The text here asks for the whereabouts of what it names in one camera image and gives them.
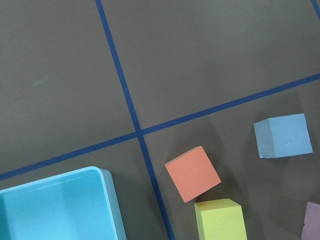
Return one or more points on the orange foam block near bin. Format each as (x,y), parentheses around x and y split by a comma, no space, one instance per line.
(192,173)

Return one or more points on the light blue plastic bin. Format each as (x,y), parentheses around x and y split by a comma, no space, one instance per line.
(77,205)

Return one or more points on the yellow foam block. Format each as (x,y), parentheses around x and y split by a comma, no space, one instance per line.
(220,219)

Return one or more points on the light blue foam block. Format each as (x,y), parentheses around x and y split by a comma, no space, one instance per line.
(282,136)

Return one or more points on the pink lilac foam block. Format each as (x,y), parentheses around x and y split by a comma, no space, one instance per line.
(311,227)

